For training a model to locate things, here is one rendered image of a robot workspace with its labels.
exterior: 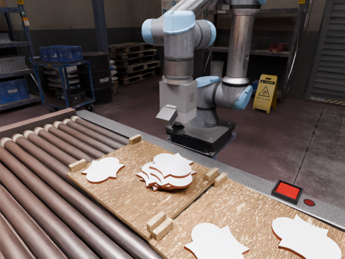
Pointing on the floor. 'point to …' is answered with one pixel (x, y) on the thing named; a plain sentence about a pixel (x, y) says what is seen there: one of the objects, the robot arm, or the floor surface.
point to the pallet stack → (133, 61)
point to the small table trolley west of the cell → (53, 105)
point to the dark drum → (96, 77)
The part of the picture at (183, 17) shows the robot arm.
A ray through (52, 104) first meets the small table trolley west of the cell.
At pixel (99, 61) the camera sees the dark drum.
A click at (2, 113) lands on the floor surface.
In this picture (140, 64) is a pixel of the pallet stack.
